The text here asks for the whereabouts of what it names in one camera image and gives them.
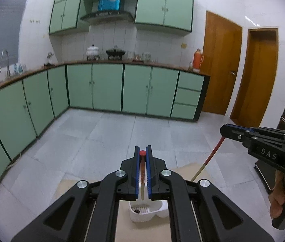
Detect metal sink faucet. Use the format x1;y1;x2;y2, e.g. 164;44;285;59
0;50;12;79

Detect wooden door with handle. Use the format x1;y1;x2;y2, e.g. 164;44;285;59
201;10;243;116

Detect white lidded pot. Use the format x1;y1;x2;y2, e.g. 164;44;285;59
86;44;100;61

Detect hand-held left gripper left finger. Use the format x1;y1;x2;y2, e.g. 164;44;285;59
11;145;140;242

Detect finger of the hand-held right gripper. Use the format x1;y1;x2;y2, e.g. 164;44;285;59
220;124;285;149
233;125;285;139

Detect red patterned chopstick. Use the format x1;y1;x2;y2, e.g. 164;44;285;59
139;150;147;201
190;136;225;182

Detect bottles beside sink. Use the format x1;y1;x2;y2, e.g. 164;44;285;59
14;63;27;75

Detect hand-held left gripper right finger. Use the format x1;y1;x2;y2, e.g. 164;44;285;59
146;145;275;242

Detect black range hood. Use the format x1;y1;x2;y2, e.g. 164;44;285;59
80;10;134;26

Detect blue box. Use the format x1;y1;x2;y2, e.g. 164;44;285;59
98;0;122;12

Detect orange thermos flask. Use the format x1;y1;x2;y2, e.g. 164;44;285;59
193;48;205;72

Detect green wall cabinets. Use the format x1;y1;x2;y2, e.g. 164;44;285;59
48;0;195;36

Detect white plastic chopstick holder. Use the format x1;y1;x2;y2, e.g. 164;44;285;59
128;184;169;223

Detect plain wooden door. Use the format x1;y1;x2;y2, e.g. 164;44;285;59
230;28;279;128

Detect grey window blind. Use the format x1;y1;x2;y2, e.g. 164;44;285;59
0;0;35;78

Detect green base cabinets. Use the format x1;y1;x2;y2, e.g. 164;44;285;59
0;63;210;189

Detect black wok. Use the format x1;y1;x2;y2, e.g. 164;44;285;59
106;46;127;60

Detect group of glass jars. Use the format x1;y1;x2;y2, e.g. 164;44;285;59
127;51;158;63

